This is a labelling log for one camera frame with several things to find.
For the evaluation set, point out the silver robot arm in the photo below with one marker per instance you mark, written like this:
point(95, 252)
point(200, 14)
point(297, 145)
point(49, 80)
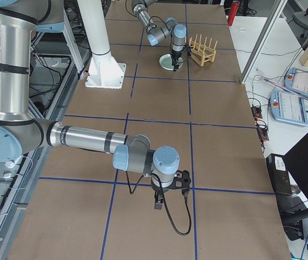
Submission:
point(171, 29)
point(20, 133)

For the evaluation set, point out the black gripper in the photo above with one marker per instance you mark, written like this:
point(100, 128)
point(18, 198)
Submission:
point(175, 54)
point(159, 191)

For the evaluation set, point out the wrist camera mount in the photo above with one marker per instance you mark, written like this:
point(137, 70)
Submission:
point(187, 50)
point(181, 181)

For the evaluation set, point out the aluminium frame post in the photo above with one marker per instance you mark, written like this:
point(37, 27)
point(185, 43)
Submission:
point(264, 34)

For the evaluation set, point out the black computer box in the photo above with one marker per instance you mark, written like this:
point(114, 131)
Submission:
point(279, 175)

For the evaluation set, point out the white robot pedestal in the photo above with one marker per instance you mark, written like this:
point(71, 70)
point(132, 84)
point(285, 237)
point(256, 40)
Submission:
point(104, 71)

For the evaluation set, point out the teach pendant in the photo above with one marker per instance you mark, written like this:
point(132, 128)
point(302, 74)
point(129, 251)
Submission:
point(297, 80)
point(288, 108)

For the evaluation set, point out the orange black connector strip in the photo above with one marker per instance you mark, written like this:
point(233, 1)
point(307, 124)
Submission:
point(261, 125)

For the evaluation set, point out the red bottle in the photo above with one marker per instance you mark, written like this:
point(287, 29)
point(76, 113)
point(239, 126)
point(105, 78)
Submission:
point(232, 13)

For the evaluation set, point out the near teach pendant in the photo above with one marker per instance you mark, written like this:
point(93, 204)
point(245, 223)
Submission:
point(288, 108)

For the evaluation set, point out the far teach pendant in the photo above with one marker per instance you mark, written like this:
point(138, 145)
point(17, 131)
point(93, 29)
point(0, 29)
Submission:
point(297, 80)

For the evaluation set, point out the metal rod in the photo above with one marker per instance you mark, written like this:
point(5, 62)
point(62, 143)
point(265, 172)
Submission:
point(283, 87)

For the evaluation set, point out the wooden dish rack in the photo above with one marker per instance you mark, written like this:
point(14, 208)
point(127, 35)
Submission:
point(201, 51)

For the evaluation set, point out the mint green plate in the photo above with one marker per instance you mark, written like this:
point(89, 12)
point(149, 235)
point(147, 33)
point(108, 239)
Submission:
point(165, 62)

